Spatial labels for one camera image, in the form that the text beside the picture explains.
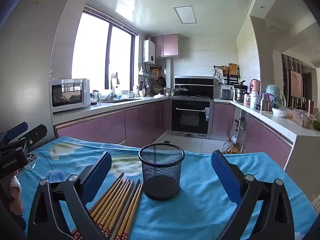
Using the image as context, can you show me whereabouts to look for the pink kitchen base cabinets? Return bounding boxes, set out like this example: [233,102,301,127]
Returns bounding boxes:
[52,97,293,169]

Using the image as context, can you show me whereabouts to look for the black mesh utensil holder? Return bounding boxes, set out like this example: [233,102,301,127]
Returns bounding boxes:
[138,143,186,201]

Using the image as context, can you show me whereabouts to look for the black dish rack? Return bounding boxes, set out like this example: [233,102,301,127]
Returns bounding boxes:
[214,65,241,85]

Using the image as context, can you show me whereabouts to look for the white kitchen countertop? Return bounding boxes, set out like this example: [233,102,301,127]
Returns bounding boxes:
[51,96,320,143]

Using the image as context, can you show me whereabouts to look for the brown thermos bottle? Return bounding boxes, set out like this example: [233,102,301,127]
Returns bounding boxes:
[260,95,272,112]

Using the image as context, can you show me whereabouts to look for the yellow cooking oil bottle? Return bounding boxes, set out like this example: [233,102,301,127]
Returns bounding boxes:
[229,142,244,155]

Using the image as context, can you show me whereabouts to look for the black built-in oven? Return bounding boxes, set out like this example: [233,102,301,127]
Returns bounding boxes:
[171,99,212,135]

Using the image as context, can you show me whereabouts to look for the white earphone cable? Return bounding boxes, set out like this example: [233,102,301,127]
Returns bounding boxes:
[24,152,40,171]

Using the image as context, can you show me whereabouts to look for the black range hood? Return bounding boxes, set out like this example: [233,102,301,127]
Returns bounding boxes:
[174,75,215,98]

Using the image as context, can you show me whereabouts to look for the person's left hand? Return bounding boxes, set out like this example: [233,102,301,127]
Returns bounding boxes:
[9,170,25,216]

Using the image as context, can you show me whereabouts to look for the pink wall cabinet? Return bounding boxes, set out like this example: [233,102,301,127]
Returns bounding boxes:
[150,34,181,58]

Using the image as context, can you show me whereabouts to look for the white plastic bottle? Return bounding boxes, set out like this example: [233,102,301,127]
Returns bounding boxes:
[250,91,260,109]

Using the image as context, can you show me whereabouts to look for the bunch of wooden chopsticks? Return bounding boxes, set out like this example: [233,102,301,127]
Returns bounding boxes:
[71,172,144,240]

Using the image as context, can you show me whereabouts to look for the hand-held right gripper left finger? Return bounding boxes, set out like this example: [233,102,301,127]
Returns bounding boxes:
[27,151,112,240]

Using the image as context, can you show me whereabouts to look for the white bowl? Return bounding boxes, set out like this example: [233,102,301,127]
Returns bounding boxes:
[272,107,290,118]

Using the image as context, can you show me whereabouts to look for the grey refrigerator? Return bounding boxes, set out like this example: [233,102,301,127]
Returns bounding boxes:
[0,0,77,143]

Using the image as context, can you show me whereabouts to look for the white microwave oven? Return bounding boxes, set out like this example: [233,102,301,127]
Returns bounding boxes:
[49,78,91,113]

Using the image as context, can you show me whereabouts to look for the kitchen window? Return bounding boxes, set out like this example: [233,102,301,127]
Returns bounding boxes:
[71,9,138,92]

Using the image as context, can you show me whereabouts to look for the silver rice cooker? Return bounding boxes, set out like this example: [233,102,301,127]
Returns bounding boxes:
[219,87,234,100]

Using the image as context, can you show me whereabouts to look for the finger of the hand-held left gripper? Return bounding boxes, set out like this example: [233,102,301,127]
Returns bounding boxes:
[0,122,29,143]
[0,124,48,153]

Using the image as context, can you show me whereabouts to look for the clear plastic food container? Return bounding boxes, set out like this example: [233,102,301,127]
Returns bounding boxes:
[291,110,316,128]

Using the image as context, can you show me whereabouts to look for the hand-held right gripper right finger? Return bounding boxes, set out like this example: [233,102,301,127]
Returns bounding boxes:
[211,149,295,240]

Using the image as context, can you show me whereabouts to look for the white gas water heater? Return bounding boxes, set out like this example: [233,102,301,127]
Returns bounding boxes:
[143,40,156,63]

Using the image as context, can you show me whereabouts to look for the framed wall picture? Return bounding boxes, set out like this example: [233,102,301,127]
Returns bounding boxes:
[290,70,303,98]

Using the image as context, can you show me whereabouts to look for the steel steamer pot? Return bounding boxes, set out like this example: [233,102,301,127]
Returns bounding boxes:
[234,84,248,102]

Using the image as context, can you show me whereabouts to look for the blue floral tablecloth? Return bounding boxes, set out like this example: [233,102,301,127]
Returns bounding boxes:
[17,135,318,240]

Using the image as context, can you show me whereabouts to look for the ceiling light panel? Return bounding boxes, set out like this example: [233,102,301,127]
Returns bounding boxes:
[174,6,197,25]

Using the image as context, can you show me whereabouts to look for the wok with lid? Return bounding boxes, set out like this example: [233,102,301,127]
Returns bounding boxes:
[174,86,190,96]

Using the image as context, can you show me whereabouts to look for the teal plastic bag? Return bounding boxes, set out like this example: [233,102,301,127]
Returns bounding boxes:
[265,84,284,108]

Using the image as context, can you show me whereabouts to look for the wooden slatted partition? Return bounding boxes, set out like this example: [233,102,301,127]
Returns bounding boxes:
[281,54,304,108]

